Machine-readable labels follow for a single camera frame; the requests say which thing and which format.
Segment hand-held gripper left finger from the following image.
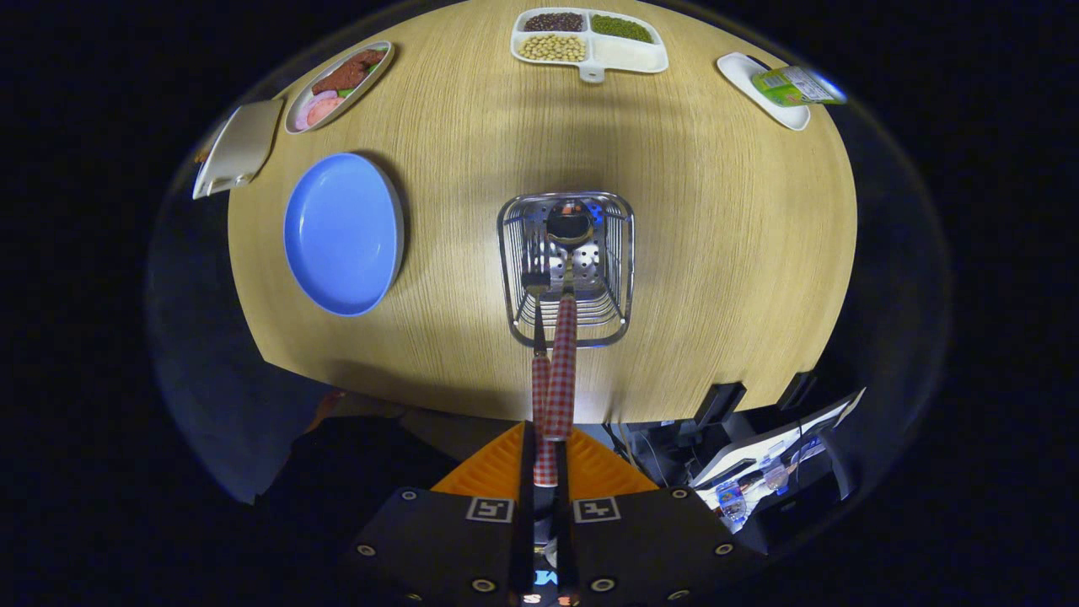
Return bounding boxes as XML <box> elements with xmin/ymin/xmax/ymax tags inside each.
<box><xmin>341</xmin><ymin>422</ymin><xmax>536</xmax><ymax>607</ymax></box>

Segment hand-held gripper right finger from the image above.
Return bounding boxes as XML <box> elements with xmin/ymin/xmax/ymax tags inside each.
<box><xmin>556</xmin><ymin>426</ymin><xmax>765</xmax><ymax>607</ymax></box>

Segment fork with red checked handle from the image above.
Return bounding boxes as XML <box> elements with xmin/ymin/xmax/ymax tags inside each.
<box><xmin>520</xmin><ymin>240</ymin><xmax>560</xmax><ymax>488</ymax></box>

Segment spoon with red checked handle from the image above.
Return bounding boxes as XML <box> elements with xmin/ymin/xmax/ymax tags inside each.
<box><xmin>544</xmin><ymin>202</ymin><xmax>595</xmax><ymax>442</ymax></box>

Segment clear plastic water bottle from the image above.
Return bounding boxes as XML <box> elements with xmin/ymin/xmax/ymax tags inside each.
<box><xmin>717</xmin><ymin>481</ymin><xmax>749</xmax><ymax>524</ymax></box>

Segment white flat panel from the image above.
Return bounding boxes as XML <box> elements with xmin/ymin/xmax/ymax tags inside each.
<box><xmin>691</xmin><ymin>388</ymin><xmax>866</xmax><ymax>492</ymax></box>

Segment black monitor stand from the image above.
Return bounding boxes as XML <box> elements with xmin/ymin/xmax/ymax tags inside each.
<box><xmin>693</xmin><ymin>382</ymin><xmax>749</xmax><ymax>431</ymax></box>

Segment blue round plate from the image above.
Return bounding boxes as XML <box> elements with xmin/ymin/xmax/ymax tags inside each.
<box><xmin>283</xmin><ymin>152</ymin><xmax>405</xmax><ymax>317</ymax></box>

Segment white toaster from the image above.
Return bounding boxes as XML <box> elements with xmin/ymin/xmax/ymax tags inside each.
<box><xmin>192</xmin><ymin>99</ymin><xmax>286</xmax><ymax>200</ymax></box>

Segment pale pink ham slice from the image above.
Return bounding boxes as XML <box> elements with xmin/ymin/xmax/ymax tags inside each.
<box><xmin>293</xmin><ymin>91</ymin><xmax>331</xmax><ymax>130</ymax></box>

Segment white oval food plate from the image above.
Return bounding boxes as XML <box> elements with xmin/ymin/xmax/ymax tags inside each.
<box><xmin>284</xmin><ymin>40</ymin><xmax>395</xmax><ymax>134</ymax></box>

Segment green lettuce leaf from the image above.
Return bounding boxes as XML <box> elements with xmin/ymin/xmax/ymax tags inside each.
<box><xmin>337</xmin><ymin>59</ymin><xmax>387</xmax><ymax>98</ymax></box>

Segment small white dish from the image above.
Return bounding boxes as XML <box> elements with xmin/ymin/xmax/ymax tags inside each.
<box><xmin>717</xmin><ymin>52</ymin><xmax>811</xmax><ymax>132</ymax></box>

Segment brown meat cutlet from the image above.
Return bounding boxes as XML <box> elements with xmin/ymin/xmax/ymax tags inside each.
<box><xmin>311</xmin><ymin>48</ymin><xmax>387</xmax><ymax>96</ymax></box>

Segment green label bottle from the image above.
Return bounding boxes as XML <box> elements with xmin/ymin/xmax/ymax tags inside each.
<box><xmin>752</xmin><ymin>66</ymin><xmax>846</xmax><ymax>107</ymax></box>

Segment white divided tray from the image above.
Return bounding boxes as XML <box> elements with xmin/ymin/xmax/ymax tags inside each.
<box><xmin>510</xmin><ymin>7</ymin><xmax>668</xmax><ymax>83</ymax></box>

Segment pile of yellow soybeans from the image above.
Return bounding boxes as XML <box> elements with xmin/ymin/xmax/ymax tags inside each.
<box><xmin>518</xmin><ymin>34</ymin><xmax>588</xmax><ymax>62</ymax></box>

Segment pile of green beans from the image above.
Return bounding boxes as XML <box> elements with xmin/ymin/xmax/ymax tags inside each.
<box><xmin>590</xmin><ymin>14</ymin><xmax>654</xmax><ymax>44</ymax></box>

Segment metal wire cutlery rack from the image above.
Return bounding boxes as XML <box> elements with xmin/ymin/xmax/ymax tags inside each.
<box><xmin>497</xmin><ymin>191</ymin><xmax>636</xmax><ymax>349</ymax></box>

